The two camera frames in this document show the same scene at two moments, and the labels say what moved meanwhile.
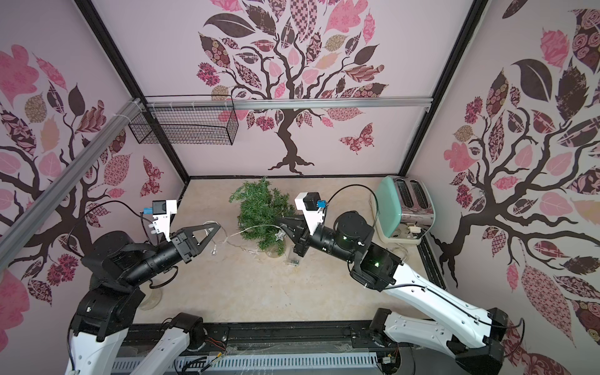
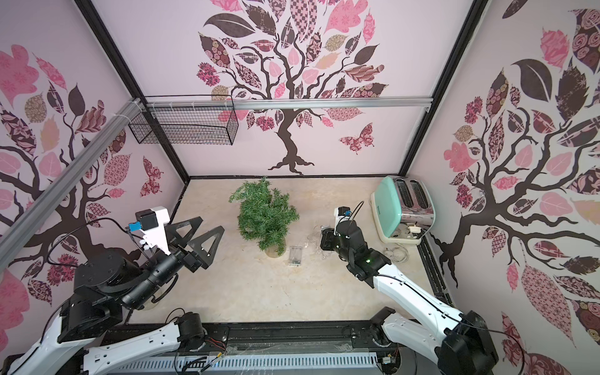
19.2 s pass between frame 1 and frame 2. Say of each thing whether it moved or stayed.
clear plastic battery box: stayed
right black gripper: moved
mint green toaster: stayed
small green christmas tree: stayed
